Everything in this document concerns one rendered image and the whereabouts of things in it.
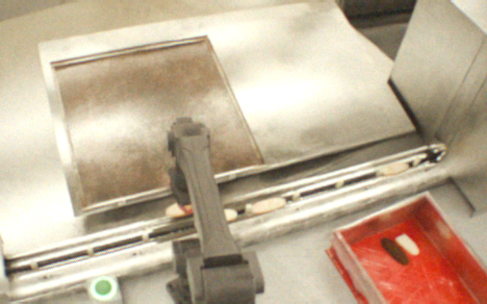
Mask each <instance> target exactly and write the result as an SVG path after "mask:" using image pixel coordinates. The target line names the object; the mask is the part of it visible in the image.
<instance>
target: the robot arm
mask: <svg viewBox="0 0 487 304"><path fill-rule="evenodd" d="M210 141H211V138H210V130H209V128H207V126H206V123H193V122H192V118H191V117H177V118H175V122H173V123H172V125H171V127H170V131H167V150H168V152H170V156H171V158H175V167H174V168H170V169H169V170H168V171H167V174H168V175H169V178H170V179H168V182H169V185H170V187H171V189H172V191H173V195H174V198H175V200H176V204H177V207H178V209H180V210H181V211H182V212H183V213H184V214H185V215H189V214H192V213H194V217H195V221H196V226H197V231H198V236H199V238H191V239H182V240H174V241H170V246H171V253H172V263H173V270H174V274H179V277H178V278H176V279H174V280H172V281H170V282H168V283H166V290H167V293H168V294H169V296H170V298H171V299H172V301H173V303H174V304H256V300H255V299H256V294H264V293H265V283H266V282H265V278H264V274H263V271H262V268H261V265H260V262H259V259H258V256H257V253H256V250H252V251H245V252H242V250H241V248H240V247H239V246H238V245H237V243H236V241H235V239H234V237H233V235H232V233H230V230H229V227H228V223H227V220H226V216H225V212H224V210H223V206H222V203H221V199H220V195H219V192H218V185H217V181H216V177H215V174H214V171H213V168H212V164H211V143H210ZM190 205H192V206H191V208H190V209H189V210H187V209H186V208H185V207H187V206H190Z"/></svg>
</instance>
